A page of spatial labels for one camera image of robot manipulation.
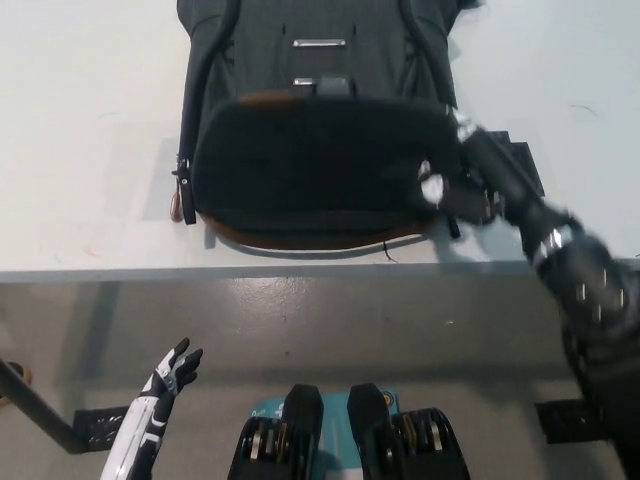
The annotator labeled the black tape patch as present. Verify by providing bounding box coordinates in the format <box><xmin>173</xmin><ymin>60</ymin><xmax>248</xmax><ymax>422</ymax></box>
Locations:
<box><xmin>489</xmin><ymin>129</ymin><xmax>547</xmax><ymax>201</ymax></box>

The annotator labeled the black table foot plate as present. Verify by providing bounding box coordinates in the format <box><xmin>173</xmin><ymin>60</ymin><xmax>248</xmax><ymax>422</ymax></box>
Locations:
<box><xmin>533</xmin><ymin>397</ymin><xmax>607</xmax><ymax>445</ymax></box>
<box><xmin>73</xmin><ymin>407</ymin><xmax>129</xmax><ymax>447</ymax></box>

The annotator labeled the brown round object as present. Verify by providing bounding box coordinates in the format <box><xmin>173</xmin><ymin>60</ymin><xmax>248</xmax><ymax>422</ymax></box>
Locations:
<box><xmin>0</xmin><ymin>362</ymin><xmax>34</xmax><ymax>412</ymax></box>

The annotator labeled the black metal table leg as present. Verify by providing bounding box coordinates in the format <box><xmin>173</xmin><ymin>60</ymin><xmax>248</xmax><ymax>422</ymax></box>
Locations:
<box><xmin>0</xmin><ymin>358</ymin><xmax>82</xmax><ymax>457</ymax></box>

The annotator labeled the dark grey backpack brown trim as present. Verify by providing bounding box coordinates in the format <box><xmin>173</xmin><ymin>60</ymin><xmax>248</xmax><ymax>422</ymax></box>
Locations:
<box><xmin>171</xmin><ymin>0</ymin><xmax>489</xmax><ymax>252</ymax></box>

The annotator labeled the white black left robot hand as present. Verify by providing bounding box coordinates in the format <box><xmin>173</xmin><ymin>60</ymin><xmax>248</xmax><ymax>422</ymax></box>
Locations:
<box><xmin>99</xmin><ymin>337</ymin><xmax>205</xmax><ymax>480</ymax></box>

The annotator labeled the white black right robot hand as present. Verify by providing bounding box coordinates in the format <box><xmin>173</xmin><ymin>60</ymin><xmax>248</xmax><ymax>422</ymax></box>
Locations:
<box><xmin>417</xmin><ymin>112</ymin><xmax>546</xmax><ymax>241</ymax></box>

